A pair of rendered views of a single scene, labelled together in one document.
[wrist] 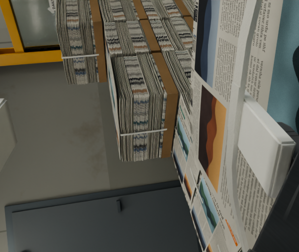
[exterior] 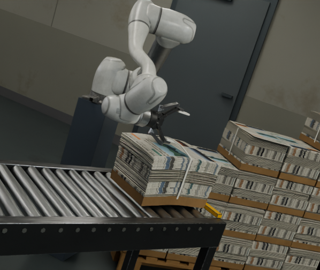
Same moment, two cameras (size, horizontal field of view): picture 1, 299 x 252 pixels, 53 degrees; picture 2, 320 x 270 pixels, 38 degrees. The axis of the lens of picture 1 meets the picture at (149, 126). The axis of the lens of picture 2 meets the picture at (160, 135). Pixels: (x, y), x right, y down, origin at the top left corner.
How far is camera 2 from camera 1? 1.97 m
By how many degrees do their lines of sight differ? 24
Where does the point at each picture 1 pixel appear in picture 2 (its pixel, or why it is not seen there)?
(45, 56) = not seen: outside the picture
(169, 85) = (247, 167)
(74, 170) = (279, 72)
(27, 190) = (283, 22)
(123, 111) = (246, 135)
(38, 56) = not seen: outside the picture
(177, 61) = (264, 182)
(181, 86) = (243, 173)
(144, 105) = (243, 148)
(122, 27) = (314, 165)
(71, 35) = not seen: outside the picture
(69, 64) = (319, 119)
